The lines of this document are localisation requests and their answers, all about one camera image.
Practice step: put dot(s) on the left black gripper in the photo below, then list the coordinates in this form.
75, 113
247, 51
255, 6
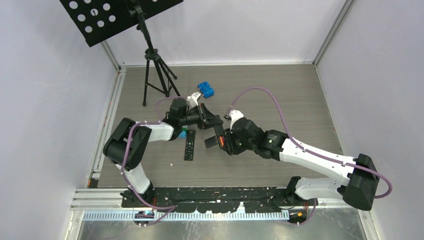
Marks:
204, 122

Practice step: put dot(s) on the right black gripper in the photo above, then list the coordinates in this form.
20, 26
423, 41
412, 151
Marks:
229, 146

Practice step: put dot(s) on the black remote control back up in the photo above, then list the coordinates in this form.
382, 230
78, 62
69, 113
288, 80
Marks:
218, 134

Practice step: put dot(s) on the black battery cover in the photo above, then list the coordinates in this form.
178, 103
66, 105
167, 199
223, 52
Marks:
210, 142

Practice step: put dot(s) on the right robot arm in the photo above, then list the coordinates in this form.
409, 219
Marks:
351, 179

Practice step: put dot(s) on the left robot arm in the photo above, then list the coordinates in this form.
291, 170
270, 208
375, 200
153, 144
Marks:
127, 144

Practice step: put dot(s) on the black remote with buttons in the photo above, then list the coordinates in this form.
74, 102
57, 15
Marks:
189, 145

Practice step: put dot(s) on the blue toy car block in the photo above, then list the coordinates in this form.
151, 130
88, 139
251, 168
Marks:
205, 89

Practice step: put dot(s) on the blue green white block stack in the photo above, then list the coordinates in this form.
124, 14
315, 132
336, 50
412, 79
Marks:
183, 133

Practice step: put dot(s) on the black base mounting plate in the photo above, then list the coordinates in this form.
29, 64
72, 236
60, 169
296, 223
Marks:
219, 200

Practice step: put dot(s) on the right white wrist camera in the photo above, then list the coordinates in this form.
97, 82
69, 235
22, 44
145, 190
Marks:
233, 116

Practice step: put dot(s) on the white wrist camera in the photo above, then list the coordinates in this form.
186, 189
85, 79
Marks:
233, 116
193, 99

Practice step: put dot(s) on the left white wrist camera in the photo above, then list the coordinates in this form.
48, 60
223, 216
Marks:
193, 99

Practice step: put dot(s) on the aluminium frame rail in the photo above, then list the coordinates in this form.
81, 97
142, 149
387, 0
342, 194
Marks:
120, 204

